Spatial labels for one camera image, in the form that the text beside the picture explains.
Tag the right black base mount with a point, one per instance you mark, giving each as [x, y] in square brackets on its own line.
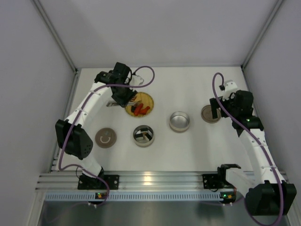
[215, 181]

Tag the brown smiley lid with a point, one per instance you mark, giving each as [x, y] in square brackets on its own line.
[105, 138]

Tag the round metal tin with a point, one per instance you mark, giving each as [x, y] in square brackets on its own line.
[143, 143]
[179, 121]

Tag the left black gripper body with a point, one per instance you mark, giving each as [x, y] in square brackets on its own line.
[127, 99]

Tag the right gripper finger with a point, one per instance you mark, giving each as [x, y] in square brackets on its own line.
[215, 108]
[228, 108]

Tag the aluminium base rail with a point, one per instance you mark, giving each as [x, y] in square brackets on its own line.
[129, 181]

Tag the left round metal tin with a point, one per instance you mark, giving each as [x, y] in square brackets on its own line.
[143, 143]

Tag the right round metal tin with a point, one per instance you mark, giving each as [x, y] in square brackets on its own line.
[179, 121]

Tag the slotted cable duct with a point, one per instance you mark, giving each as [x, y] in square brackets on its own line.
[138, 196]

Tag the round bamboo tray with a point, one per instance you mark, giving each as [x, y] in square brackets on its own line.
[146, 99]

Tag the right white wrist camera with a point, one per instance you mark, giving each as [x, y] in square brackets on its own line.
[228, 87]

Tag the red sausage piece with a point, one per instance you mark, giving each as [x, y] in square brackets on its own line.
[144, 111]
[137, 109]

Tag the brown lid right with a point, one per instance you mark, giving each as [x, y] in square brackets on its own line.
[206, 114]

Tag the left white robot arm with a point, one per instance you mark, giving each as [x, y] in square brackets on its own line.
[119, 85]

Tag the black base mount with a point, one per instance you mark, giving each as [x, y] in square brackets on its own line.
[215, 181]
[90, 183]

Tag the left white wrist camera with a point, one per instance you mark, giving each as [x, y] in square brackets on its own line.
[136, 80]

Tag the white sushi roll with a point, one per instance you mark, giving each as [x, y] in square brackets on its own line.
[139, 136]

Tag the metal tongs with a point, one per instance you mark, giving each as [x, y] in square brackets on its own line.
[113, 103]

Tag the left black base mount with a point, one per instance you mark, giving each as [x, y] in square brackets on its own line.
[90, 183]

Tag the salmon sushi roll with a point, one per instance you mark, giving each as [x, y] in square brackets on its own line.
[147, 136]

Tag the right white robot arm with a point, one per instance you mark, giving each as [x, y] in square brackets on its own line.
[268, 194]

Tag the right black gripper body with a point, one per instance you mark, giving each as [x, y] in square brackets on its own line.
[215, 103]

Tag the black sea cucumber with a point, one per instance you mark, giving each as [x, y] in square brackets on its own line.
[133, 108]

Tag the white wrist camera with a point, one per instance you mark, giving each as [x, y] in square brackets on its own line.
[228, 87]
[136, 80]

